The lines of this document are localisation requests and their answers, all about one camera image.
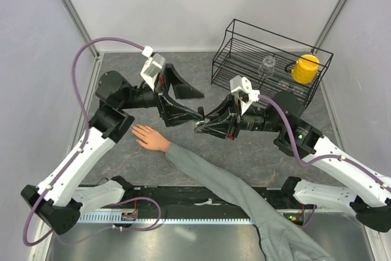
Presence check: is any black wire rack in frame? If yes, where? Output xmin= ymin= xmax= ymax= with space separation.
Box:
xmin=211 ymin=19 xmax=334 ymax=108

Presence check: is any person's bare hand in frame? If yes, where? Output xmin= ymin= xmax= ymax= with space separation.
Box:
xmin=131 ymin=125 xmax=171 ymax=152

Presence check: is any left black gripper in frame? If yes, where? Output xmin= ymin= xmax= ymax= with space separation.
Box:
xmin=119 ymin=63 xmax=204 ymax=125

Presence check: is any glitter nail polish bottle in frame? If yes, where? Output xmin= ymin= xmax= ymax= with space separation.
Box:
xmin=194 ymin=120 xmax=208 ymax=133

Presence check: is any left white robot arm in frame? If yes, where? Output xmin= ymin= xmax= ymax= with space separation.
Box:
xmin=21 ymin=64 xmax=204 ymax=235

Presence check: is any yellow mug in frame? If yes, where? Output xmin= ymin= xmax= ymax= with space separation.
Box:
xmin=284 ymin=54 xmax=320 ymax=84

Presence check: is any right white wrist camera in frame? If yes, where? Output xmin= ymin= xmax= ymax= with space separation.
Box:
xmin=230 ymin=75 xmax=260 ymax=114

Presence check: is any clear glass cup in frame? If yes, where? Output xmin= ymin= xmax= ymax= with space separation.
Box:
xmin=258 ymin=56 xmax=276 ymax=78

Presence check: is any grey sleeved forearm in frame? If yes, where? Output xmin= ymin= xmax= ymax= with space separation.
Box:
xmin=165 ymin=143 xmax=334 ymax=260

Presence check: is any black nail polish cap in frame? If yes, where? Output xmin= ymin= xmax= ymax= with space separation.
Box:
xmin=197 ymin=106 xmax=205 ymax=117

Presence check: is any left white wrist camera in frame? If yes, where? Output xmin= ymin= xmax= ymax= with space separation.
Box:
xmin=140 ymin=46 xmax=166 ymax=90

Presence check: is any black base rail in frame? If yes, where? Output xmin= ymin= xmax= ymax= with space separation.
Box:
xmin=99 ymin=185 xmax=315 ymax=222

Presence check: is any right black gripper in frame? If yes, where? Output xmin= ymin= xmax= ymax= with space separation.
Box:
xmin=195 ymin=94 xmax=283 ymax=141

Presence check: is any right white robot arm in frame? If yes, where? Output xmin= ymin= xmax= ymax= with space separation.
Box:
xmin=194 ymin=91 xmax=390 ymax=232

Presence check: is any white slotted cable duct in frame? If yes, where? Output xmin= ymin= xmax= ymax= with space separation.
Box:
xmin=78 ymin=207 xmax=254 ymax=224

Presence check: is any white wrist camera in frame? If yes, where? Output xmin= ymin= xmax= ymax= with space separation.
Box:
xmin=140 ymin=46 xmax=166 ymax=90
xmin=230 ymin=75 xmax=260 ymax=114

